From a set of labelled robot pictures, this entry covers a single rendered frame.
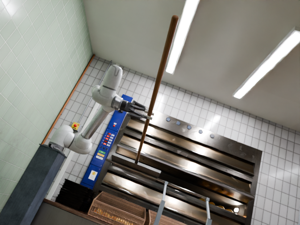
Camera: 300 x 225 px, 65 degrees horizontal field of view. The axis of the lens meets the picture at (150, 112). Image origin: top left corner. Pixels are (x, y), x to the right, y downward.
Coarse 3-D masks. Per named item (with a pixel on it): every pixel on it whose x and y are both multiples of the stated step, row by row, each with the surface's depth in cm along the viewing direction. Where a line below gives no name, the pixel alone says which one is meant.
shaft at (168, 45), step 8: (176, 16) 94; (176, 24) 95; (168, 32) 100; (168, 40) 103; (168, 48) 106; (160, 64) 117; (160, 72) 121; (160, 80) 127; (152, 96) 141; (152, 104) 147; (144, 128) 176; (144, 136) 188; (136, 160) 238
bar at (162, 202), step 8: (112, 160) 261; (128, 168) 259; (152, 176) 258; (168, 184) 257; (192, 192) 256; (208, 200) 253; (160, 208) 225; (208, 208) 242; (160, 216) 222; (208, 216) 231; (208, 224) 224
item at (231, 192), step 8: (120, 152) 303; (128, 152) 295; (136, 152) 290; (144, 160) 298; (152, 160) 291; (160, 160) 289; (160, 168) 301; (168, 168) 294; (176, 168) 287; (184, 176) 297; (192, 176) 290; (200, 176) 287; (200, 184) 300; (208, 184) 292; (216, 184) 286; (224, 192) 296; (232, 192) 289; (240, 192) 284; (240, 200) 299; (248, 200) 291
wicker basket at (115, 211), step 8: (104, 192) 278; (96, 200) 231; (104, 200) 272; (112, 200) 274; (120, 200) 276; (96, 208) 266; (104, 208) 229; (112, 208) 230; (120, 208) 271; (128, 208) 273; (136, 208) 274; (144, 208) 274; (96, 216) 226; (104, 216) 227; (120, 216) 228; (128, 216) 229; (136, 216) 230; (144, 216) 242; (112, 224) 225; (120, 224) 226; (128, 224) 226; (136, 224) 227
